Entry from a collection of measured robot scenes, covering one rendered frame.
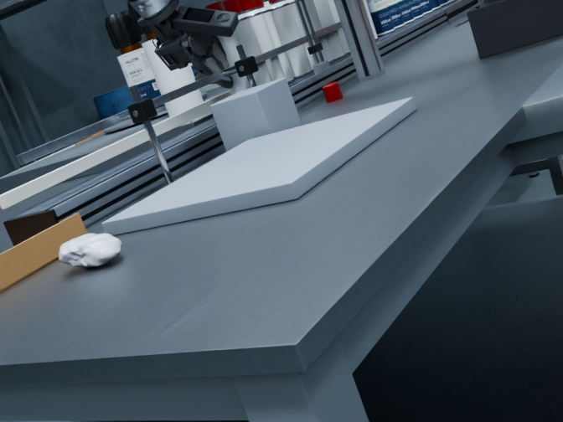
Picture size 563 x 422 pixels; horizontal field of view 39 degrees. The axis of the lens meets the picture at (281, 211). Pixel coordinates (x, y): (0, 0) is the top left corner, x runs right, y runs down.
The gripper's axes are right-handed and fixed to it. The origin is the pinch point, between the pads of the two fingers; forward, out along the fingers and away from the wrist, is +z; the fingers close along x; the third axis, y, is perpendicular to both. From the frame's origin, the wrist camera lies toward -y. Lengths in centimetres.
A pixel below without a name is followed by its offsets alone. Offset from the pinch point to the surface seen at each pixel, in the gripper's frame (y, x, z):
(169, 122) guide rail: 3.7, 16.0, -6.2
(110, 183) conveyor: -5.0, 41.4, -16.7
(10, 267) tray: -12, 66, -28
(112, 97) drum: 365, -294, 175
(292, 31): -1.3, -24.9, 9.0
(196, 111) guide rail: 3.7, 9.0, -1.8
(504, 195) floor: 24, -120, 177
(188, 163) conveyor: -4.7, 27.1, -5.0
